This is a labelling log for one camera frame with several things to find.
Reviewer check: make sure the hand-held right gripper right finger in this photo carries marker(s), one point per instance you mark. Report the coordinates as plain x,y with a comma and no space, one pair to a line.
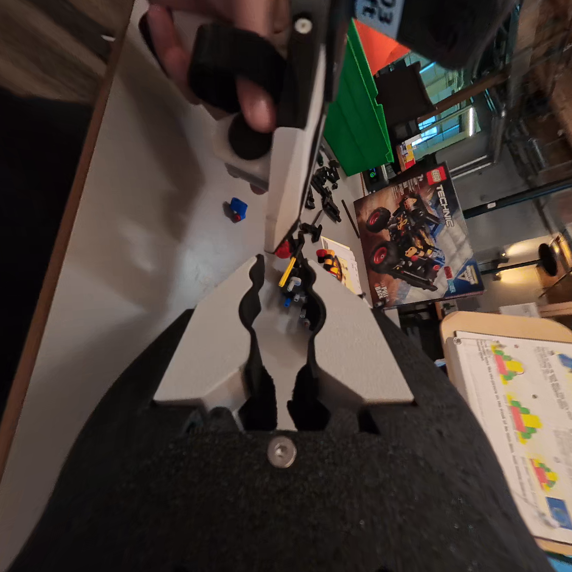
357,357

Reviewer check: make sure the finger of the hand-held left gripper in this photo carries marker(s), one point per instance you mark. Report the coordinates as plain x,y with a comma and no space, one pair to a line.
288,178

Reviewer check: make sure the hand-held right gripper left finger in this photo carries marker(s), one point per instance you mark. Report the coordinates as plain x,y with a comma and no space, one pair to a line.
210,353

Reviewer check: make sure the blue lego piece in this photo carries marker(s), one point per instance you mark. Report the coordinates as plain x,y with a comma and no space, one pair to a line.
239,205

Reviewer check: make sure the red round lego piece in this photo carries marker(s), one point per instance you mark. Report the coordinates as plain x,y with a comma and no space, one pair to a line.
282,251

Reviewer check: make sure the small lego assembly yellow axle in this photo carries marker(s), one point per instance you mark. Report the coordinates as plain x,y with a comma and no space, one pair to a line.
292,284

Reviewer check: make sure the pile of small lego pieces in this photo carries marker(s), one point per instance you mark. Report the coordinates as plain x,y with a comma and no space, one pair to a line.
324,187

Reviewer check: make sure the long black lego axle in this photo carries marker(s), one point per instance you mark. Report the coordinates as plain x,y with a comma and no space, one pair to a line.
351,219

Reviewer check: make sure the lego instruction booklet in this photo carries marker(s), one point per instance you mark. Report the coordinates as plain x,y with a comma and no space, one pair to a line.
346,268

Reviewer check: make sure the red and yellow lego part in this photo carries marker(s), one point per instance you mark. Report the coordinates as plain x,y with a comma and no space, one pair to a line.
326,260

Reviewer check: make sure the lego set box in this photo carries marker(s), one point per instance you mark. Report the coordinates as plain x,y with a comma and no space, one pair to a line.
415,241

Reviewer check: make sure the person's left hand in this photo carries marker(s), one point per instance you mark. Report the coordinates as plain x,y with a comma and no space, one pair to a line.
174,40

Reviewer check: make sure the orange plastic bin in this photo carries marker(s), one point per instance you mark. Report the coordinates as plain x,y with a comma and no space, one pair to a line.
380,44

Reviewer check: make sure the black chair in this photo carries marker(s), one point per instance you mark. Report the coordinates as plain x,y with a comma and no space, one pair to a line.
404,94

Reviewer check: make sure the black device green display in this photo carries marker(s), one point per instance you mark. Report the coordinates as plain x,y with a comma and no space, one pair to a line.
374,178

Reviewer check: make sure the green plastic bin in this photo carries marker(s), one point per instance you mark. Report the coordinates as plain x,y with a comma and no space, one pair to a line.
357,120

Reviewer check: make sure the yellow orange box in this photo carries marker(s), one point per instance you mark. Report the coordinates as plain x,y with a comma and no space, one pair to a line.
405,156

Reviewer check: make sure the white printed instruction sheet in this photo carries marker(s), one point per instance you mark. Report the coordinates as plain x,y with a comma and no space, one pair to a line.
491,402

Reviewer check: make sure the black round stool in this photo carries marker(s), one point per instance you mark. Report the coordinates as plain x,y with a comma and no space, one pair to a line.
548,259

